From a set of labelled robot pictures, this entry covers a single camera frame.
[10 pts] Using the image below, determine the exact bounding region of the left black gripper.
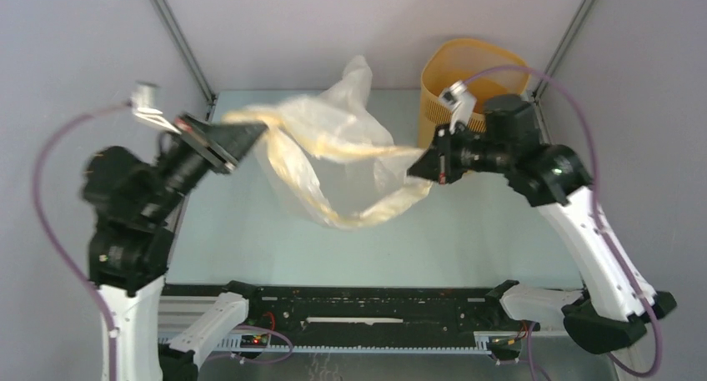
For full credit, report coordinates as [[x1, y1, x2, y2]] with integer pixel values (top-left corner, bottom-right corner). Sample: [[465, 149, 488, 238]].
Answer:
[[144, 108, 271, 218]]

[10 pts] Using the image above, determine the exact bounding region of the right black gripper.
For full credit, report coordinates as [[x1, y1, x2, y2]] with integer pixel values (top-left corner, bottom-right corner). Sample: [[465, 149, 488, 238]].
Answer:
[[408, 120, 512, 183]]

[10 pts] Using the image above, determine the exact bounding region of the translucent white yellow trash bag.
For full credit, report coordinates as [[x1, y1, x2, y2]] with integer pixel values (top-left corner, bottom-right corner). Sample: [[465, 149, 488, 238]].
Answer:
[[221, 56, 432, 230]]

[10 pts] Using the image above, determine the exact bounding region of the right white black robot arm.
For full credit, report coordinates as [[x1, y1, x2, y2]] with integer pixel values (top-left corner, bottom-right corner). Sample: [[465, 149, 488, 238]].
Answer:
[[409, 91, 676, 354]]

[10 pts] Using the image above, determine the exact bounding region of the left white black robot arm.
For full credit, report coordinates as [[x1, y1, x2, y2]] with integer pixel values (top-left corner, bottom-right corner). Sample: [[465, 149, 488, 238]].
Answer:
[[82, 114, 267, 380]]

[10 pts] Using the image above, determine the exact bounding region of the orange plastic trash bin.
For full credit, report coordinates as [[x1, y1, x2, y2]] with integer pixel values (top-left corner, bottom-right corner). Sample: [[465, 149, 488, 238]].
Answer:
[[417, 38, 529, 148]]

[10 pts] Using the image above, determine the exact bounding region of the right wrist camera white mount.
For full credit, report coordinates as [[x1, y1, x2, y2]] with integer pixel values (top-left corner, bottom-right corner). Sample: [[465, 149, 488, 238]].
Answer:
[[438, 81, 477, 134]]

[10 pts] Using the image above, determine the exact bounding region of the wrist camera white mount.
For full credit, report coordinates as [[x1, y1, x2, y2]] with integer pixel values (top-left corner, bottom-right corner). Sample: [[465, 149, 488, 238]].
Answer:
[[130, 82, 181, 134], [438, 81, 477, 134]]

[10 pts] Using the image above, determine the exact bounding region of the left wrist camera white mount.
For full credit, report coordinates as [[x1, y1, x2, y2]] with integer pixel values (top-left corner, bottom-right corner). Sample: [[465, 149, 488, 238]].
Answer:
[[130, 82, 181, 134]]

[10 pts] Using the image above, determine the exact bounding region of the right aluminium corner post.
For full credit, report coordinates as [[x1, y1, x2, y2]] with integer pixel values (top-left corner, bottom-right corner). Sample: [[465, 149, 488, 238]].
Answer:
[[535, 0, 609, 98]]

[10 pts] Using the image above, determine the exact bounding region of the aluminium corner post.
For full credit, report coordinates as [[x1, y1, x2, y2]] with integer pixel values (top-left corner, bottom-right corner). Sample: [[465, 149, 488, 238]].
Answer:
[[535, 0, 609, 98], [149, 0, 217, 105]]

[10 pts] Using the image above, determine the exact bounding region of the left aluminium corner post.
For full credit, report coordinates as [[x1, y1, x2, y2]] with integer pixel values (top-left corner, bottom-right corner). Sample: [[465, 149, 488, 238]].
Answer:
[[149, 0, 217, 105]]

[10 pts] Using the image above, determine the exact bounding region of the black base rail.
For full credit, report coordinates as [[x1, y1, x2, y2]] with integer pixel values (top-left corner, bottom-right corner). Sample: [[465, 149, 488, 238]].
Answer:
[[158, 281, 524, 348]]

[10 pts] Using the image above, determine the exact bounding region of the white slotted cable duct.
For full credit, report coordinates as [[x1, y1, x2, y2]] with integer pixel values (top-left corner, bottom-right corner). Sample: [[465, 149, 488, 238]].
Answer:
[[212, 333, 500, 355]]

